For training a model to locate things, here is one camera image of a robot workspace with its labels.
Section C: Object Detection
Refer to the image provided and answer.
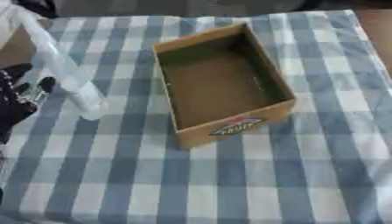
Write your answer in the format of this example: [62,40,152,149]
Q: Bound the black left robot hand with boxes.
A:
[0,63,59,144]

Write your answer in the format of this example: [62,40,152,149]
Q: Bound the tan cardboard box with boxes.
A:
[151,22,298,150]

